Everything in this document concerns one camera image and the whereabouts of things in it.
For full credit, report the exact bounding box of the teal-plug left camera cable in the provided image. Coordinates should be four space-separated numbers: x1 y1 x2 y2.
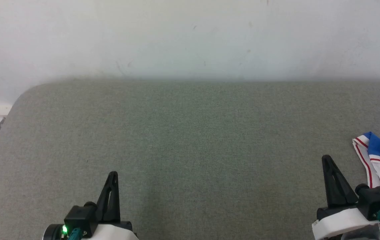
67 228 84 240

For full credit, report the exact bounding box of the grey-green fabric sofa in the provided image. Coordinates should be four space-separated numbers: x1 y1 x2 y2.
0 78 380 240

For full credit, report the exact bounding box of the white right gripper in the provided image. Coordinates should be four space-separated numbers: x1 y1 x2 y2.
311 155 380 240

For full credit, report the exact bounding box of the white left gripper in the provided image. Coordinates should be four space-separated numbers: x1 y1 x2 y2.
89 171 139 240

